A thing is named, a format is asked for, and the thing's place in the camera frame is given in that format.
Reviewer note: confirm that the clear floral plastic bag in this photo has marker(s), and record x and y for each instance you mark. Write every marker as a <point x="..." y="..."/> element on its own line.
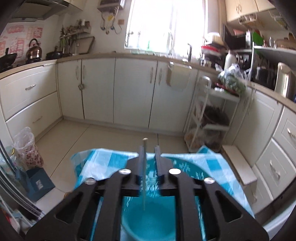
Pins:
<point x="24" y="143"/>

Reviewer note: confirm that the copper kettle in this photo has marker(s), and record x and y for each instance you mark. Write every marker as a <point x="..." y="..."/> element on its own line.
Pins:
<point x="34" y="53"/>

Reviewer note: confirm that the blue cardboard box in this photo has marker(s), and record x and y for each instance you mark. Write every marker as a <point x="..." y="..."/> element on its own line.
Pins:
<point x="38" y="183"/>

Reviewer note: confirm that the white storage rack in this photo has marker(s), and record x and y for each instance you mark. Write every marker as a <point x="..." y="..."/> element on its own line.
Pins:
<point x="212" y="136"/>

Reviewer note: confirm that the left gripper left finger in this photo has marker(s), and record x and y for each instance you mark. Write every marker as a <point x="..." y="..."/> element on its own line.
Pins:
<point x="132" y="175"/>

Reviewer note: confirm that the teal perforated plastic basket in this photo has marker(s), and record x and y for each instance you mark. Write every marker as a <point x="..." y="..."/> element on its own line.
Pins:
<point x="152" y="219"/>

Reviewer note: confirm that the black wok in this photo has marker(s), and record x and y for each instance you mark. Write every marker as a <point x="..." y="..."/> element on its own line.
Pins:
<point x="8" y="59"/>

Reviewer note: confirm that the bag of green vegetables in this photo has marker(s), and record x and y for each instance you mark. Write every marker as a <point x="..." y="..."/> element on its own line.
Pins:
<point x="234" y="78"/>

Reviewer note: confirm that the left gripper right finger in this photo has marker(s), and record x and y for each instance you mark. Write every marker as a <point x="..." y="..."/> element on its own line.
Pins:
<point x="167" y="175"/>

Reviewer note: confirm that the white wooden stool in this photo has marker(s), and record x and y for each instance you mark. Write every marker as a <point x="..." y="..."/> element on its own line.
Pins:
<point x="241" y="166"/>

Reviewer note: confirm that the black pan on rack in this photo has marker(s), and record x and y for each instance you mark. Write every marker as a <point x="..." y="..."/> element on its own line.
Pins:
<point x="215" y="116"/>

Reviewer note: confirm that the kitchen faucet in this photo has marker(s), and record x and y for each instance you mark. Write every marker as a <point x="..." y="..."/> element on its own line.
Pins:
<point x="189" y="52"/>

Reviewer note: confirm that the white plastic jug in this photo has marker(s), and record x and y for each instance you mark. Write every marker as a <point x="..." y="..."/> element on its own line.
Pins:
<point x="230" y="59"/>

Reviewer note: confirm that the bamboo chopstick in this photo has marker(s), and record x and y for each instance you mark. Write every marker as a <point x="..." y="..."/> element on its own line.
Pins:
<point x="144" y="167"/>

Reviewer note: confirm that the blue white checkered tablecloth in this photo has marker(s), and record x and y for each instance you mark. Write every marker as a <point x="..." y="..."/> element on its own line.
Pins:
<point x="100" y="164"/>

